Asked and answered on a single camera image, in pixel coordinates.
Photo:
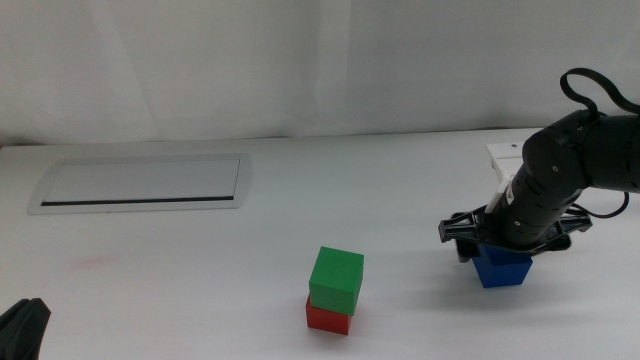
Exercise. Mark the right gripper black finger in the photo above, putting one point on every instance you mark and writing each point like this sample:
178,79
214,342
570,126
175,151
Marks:
466,252
552,247

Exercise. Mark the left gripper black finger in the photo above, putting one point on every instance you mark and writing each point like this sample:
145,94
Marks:
32,330
10,335

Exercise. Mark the blue cube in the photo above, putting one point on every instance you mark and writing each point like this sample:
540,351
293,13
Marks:
502,272

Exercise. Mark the green cube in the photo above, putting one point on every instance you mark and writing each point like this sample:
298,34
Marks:
336,282

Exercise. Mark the red cube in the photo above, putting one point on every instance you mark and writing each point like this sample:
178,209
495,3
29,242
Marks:
327,320

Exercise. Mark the right grey black robot arm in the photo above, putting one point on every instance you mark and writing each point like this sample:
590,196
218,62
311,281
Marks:
600,155

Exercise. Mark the white cloth backdrop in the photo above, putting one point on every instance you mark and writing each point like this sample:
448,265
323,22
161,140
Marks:
200,65

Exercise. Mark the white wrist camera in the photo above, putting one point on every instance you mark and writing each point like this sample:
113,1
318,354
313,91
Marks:
502,160

